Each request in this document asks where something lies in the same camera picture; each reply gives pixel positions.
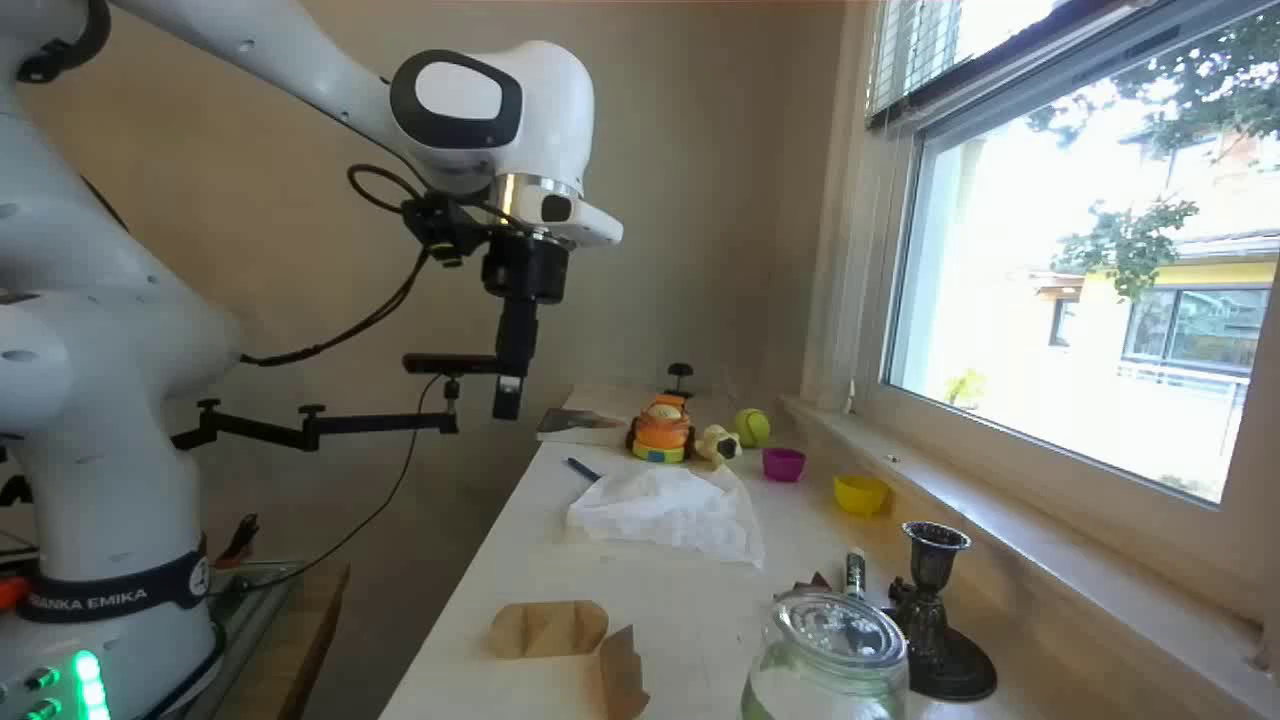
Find window blinds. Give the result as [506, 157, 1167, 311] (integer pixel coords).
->
[864, 0, 1073, 132]

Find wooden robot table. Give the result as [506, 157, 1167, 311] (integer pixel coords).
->
[217, 554, 353, 720]

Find red handled clamp tool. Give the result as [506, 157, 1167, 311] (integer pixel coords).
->
[212, 512, 264, 575]

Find white crumpled plastic bag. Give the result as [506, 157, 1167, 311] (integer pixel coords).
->
[562, 461, 767, 569]

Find orange tiger toy car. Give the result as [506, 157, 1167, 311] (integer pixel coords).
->
[624, 391, 701, 466]

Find gorilla children's board book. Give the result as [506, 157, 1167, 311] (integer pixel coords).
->
[532, 400, 641, 446]

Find cream toy animal figure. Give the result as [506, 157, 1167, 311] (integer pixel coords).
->
[691, 421, 743, 466]

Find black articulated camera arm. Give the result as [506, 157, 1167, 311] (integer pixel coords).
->
[173, 395, 460, 454]

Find grey metal base plate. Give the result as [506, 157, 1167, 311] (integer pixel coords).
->
[173, 564, 291, 720]

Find glass window pane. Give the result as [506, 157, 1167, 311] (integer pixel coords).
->
[864, 0, 1280, 512]

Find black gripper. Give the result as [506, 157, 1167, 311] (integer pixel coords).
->
[481, 232, 575, 422]

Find thin black camera cable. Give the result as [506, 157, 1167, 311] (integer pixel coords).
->
[243, 371, 446, 591]

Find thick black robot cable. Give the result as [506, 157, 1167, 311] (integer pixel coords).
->
[235, 160, 435, 371]

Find green tennis ball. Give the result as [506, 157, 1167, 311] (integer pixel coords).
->
[732, 405, 775, 452]

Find black stereo camera bar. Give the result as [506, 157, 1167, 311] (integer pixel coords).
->
[398, 347, 501, 376]

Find yellow plastic cup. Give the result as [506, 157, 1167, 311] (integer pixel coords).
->
[830, 471, 894, 520]

